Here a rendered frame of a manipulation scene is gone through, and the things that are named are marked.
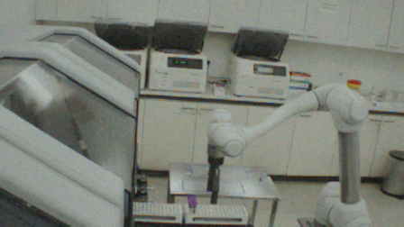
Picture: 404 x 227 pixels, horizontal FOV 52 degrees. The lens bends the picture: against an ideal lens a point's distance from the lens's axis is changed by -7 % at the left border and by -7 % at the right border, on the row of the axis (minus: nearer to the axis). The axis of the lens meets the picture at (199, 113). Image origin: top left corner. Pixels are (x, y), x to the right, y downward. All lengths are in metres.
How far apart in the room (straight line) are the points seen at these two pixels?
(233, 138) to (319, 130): 3.01
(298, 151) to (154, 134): 1.51
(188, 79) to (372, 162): 2.30
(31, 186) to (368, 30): 4.56
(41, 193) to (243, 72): 3.69
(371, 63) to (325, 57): 0.62
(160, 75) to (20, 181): 3.53
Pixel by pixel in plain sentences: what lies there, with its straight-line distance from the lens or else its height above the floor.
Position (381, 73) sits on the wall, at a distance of 5.59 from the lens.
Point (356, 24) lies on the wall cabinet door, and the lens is 4.95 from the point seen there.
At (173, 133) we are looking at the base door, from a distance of 4.35.
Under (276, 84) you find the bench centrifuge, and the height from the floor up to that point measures 1.06.
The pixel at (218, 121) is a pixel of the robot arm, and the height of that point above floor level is 1.32.
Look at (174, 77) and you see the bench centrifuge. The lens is 4.22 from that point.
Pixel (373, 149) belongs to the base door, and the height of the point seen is 0.42.
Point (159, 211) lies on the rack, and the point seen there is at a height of 0.86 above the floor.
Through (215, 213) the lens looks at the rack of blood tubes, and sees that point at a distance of 2.09.
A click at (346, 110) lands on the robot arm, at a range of 1.88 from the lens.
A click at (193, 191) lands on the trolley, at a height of 0.82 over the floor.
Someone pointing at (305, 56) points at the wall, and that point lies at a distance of 5.12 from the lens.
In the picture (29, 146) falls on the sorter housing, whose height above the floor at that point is 1.54.
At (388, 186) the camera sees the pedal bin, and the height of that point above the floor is 0.11.
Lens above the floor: 1.84
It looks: 15 degrees down
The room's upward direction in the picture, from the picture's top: 6 degrees clockwise
